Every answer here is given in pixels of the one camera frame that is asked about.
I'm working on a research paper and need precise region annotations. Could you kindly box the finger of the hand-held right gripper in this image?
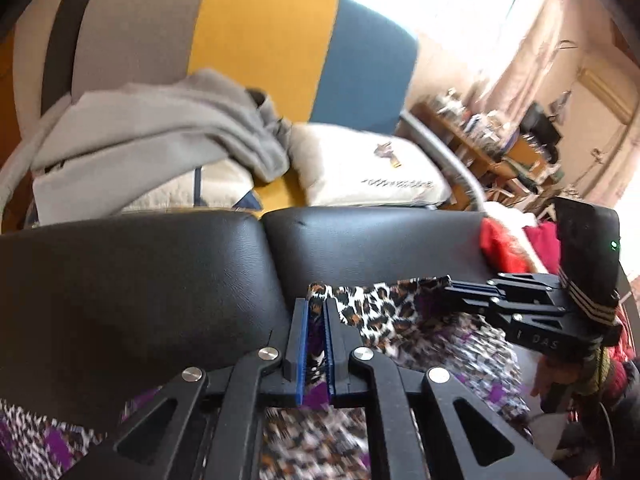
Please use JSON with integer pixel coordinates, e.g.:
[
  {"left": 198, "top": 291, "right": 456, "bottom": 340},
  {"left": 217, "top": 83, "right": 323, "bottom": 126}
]
[
  {"left": 442, "top": 272, "right": 567, "bottom": 297},
  {"left": 449, "top": 295, "right": 572, "bottom": 329}
]

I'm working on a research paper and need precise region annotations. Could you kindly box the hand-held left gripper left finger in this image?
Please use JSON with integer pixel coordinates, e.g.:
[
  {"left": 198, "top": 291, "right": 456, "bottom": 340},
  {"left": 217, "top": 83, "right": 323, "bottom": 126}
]
[{"left": 65, "top": 298, "right": 308, "bottom": 480}]

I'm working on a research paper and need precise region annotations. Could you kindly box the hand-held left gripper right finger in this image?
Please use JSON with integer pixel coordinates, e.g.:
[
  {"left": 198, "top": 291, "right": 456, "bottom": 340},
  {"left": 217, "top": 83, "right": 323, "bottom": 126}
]
[{"left": 324, "top": 298, "right": 571, "bottom": 480}]

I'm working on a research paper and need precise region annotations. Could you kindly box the leopard print garment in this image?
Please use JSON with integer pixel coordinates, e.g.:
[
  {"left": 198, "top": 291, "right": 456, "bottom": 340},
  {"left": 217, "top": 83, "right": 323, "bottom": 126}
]
[{"left": 0, "top": 275, "right": 538, "bottom": 480}]

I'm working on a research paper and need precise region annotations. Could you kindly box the person's right hand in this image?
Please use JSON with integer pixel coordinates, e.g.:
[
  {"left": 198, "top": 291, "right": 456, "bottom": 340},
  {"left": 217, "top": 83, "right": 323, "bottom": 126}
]
[{"left": 531, "top": 357, "right": 581, "bottom": 403}]

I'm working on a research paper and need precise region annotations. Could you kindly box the red cloth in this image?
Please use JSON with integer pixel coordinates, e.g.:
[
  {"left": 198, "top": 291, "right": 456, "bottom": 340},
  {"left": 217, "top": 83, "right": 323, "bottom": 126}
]
[{"left": 479, "top": 217, "right": 562, "bottom": 276}]

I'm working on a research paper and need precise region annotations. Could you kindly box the cluttered wooden desk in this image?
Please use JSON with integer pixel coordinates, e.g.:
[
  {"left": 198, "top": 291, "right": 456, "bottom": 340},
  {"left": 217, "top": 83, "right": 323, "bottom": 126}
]
[{"left": 409, "top": 89, "right": 563, "bottom": 203}]

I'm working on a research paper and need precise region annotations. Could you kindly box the black monitor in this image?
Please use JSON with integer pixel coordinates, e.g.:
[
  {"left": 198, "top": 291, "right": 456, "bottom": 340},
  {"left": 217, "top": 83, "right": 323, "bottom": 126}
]
[{"left": 519, "top": 102, "right": 562, "bottom": 147}]

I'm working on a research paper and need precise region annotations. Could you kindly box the yellow bed sheet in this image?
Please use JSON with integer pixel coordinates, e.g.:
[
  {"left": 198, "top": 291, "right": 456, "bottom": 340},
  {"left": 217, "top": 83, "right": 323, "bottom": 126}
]
[{"left": 251, "top": 167, "right": 312, "bottom": 217}]

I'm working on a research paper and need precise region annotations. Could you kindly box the white pillow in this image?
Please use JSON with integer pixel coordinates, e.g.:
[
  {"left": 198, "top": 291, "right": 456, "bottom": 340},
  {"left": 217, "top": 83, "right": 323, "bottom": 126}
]
[{"left": 287, "top": 122, "right": 453, "bottom": 209}]

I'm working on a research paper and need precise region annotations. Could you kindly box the white patchwork quilt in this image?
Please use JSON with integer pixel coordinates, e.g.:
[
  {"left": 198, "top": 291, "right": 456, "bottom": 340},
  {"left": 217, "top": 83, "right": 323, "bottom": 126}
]
[{"left": 119, "top": 157, "right": 264, "bottom": 214}]

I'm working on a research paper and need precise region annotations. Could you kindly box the black leather sofa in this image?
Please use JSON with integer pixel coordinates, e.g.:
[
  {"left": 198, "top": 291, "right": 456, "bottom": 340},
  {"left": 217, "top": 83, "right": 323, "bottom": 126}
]
[{"left": 0, "top": 207, "right": 503, "bottom": 433}]

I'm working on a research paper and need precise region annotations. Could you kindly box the beige curtain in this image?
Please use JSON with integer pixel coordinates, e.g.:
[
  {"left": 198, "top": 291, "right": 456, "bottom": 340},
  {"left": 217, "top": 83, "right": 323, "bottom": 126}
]
[{"left": 465, "top": 0, "right": 603, "bottom": 128}]

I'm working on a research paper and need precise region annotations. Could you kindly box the grey hoodie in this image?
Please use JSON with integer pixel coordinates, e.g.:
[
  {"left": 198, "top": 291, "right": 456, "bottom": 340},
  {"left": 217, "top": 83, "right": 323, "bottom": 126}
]
[{"left": 30, "top": 67, "right": 297, "bottom": 226}]

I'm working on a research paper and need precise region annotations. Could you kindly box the grey yellow blue headboard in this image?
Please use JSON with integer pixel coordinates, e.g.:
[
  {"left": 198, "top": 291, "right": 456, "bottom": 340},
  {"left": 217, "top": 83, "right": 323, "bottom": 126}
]
[{"left": 12, "top": 0, "right": 422, "bottom": 137}]

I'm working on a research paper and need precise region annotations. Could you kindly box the grey bed frame rail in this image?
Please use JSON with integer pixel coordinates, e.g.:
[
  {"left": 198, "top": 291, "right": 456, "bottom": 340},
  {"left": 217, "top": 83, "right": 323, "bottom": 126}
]
[{"left": 399, "top": 110, "right": 489, "bottom": 214}]

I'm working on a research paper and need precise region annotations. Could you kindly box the wall air conditioner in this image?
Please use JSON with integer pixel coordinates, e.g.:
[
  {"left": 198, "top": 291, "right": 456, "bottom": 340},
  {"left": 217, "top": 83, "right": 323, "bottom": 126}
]
[{"left": 574, "top": 67, "right": 637, "bottom": 122}]

